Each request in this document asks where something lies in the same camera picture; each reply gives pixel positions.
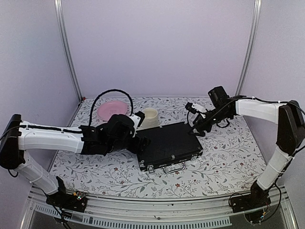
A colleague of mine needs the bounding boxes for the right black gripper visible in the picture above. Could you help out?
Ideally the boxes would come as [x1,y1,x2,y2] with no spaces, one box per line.
[188,107,231,136]

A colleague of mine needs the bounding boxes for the black poker set case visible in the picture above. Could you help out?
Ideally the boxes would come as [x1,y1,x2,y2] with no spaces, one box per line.
[137,122,203,173]

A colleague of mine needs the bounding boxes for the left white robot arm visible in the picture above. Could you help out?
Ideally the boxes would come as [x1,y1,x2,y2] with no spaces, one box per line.
[0,112,151,207]

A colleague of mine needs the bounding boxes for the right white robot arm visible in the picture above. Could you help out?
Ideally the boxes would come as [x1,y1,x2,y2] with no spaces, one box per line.
[185,86,305,208]

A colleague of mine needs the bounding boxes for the pink plate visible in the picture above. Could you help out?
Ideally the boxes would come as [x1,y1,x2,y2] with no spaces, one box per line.
[97,100,128,121]

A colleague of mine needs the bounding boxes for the cream ribbed cup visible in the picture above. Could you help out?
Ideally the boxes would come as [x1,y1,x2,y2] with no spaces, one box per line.
[141,108,159,129]

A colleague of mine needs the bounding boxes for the floral table mat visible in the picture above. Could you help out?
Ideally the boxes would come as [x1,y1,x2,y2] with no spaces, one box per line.
[47,96,272,198]

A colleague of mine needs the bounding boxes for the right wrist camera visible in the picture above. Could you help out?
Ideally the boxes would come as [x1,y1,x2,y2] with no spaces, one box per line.
[185,102,206,119]

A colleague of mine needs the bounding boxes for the black braided left cable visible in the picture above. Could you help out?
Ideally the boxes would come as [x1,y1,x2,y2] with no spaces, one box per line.
[88,89,134,127]

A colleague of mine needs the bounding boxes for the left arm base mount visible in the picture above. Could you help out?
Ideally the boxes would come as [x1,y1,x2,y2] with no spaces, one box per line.
[46,176,88,213]

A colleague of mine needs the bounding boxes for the front aluminium rail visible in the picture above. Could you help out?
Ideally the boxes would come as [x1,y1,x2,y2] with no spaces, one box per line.
[20,186,301,229]

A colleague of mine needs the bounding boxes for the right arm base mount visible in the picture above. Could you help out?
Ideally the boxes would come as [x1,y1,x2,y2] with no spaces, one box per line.
[228,181,271,224]

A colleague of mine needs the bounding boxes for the right aluminium frame post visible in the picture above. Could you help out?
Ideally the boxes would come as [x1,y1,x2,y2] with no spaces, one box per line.
[235,0,262,95]

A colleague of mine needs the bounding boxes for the aluminium frame post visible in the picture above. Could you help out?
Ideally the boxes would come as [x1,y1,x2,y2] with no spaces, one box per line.
[54,0,83,102]
[235,0,262,95]

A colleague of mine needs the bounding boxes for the left aluminium frame post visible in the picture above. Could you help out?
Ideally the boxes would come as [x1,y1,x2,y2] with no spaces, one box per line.
[54,0,83,102]

